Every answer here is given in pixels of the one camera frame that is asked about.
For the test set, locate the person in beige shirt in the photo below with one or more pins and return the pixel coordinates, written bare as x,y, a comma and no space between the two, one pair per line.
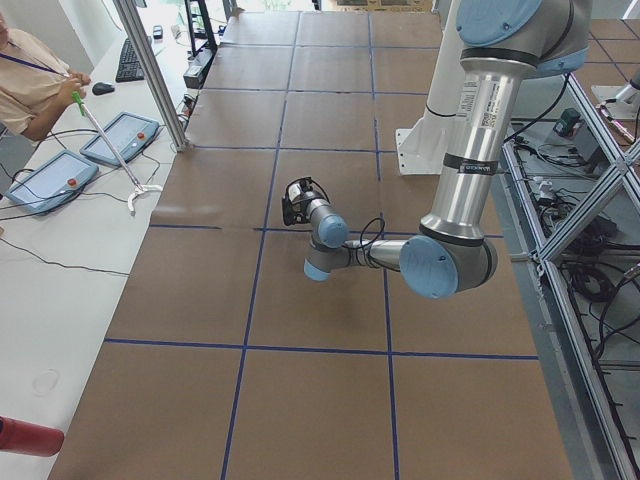
36,85

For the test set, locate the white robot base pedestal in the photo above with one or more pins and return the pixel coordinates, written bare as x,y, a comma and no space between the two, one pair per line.
421,149

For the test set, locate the red cylinder bottle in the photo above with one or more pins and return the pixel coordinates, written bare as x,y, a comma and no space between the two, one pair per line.
30,439

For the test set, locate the left teach pendant tablet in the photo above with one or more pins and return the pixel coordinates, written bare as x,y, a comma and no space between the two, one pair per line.
52,184

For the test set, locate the right teach pendant tablet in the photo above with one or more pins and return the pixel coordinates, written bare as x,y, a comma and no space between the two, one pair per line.
129,133

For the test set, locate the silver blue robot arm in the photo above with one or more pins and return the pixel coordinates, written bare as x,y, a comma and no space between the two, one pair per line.
501,43

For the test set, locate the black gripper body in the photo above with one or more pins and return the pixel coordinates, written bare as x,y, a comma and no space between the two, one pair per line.
298,206

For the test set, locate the teach pendant tablet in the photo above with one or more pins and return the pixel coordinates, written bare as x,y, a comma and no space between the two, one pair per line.
52,184
129,133

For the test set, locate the black keyboard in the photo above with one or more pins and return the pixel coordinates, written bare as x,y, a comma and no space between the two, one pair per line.
129,68

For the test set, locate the aluminium frame post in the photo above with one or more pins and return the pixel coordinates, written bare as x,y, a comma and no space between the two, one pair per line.
134,28

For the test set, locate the reacher grabber stick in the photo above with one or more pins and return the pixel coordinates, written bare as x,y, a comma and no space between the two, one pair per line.
139,188

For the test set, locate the black computer mouse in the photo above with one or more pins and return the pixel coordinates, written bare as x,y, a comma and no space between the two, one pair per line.
102,88

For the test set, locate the aluminium side frame rail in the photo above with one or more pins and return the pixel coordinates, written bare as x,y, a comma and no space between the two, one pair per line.
573,168

